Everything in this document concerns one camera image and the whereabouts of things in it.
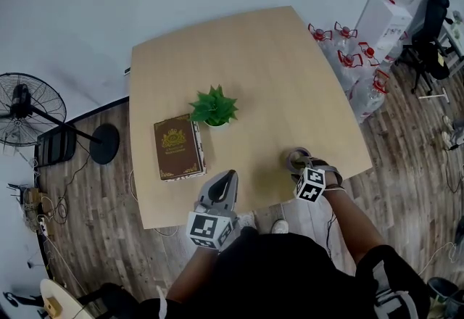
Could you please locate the brown hardcover book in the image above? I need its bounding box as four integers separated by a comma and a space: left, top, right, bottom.
153, 113, 208, 183

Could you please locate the small tan box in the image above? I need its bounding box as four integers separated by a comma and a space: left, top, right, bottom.
43, 296, 61, 315

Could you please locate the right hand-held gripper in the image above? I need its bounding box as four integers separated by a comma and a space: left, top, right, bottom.
289, 153, 344, 204

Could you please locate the person's left white shoe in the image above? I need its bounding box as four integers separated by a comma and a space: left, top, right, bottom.
236, 212, 257, 230

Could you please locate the person's black clothing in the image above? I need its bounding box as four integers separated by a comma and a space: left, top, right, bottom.
134, 225, 433, 319

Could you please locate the green potted plant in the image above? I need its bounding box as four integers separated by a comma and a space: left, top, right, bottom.
188, 84, 240, 128

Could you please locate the round white side table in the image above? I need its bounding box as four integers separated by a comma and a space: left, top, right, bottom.
38, 278, 87, 319

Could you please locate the black folding chair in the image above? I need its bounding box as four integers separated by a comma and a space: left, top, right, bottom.
33, 124, 78, 170

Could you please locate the person's right forearm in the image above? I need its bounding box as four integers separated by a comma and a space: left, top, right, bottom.
321, 185, 386, 265

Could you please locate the person's right white shoe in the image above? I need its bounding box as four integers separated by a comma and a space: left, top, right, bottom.
271, 218, 290, 235

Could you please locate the white floor squeegee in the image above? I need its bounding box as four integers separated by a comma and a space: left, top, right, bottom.
418, 86, 451, 104

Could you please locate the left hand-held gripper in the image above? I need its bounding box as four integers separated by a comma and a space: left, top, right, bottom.
186, 169, 241, 252

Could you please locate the person's white shoe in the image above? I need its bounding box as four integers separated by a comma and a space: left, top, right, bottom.
271, 218, 290, 235
236, 212, 257, 230

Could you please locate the grey roll of tape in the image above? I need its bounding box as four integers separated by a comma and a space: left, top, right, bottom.
282, 146, 312, 172

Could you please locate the clear water jug red cap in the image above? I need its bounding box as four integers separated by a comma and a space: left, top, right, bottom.
333, 20, 359, 50
307, 22, 334, 54
357, 41, 381, 68
336, 49, 365, 92
349, 68, 392, 120

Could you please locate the white floor cable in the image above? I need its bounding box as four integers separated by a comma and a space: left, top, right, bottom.
415, 240, 460, 276

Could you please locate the black office chair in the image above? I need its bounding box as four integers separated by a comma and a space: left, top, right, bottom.
394, 0, 452, 94

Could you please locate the black standing fan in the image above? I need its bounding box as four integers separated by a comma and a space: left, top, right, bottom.
0, 72, 121, 166

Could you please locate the black floor cable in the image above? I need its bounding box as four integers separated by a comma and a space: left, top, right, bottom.
57, 152, 92, 225

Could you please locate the white water dispenser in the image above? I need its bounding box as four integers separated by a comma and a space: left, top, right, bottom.
353, 0, 414, 54

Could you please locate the person's left forearm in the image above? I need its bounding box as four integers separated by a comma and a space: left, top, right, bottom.
165, 246, 220, 305

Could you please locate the dark waste bin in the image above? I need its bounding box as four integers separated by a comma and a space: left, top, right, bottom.
426, 276, 460, 307

